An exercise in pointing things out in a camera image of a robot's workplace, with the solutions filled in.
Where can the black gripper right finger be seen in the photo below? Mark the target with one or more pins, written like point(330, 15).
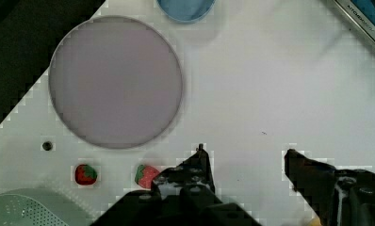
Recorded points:
point(338, 197)

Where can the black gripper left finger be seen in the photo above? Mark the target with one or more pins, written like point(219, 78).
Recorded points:
point(194, 171)

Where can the silver toaster oven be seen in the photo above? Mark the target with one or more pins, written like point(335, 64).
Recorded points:
point(360, 13)

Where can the light red toy strawberry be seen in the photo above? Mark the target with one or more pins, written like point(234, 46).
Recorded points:
point(145, 175)

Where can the dark red toy strawberry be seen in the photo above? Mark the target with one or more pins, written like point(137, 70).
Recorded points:
point(85, 175)

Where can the lilac round plate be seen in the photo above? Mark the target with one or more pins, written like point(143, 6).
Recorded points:
point(115, 82)

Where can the blue cup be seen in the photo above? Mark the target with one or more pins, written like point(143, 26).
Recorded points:
point(186, 11)

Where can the green perforated colander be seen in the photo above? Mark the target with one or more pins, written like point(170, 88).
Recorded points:
point(40, 207)

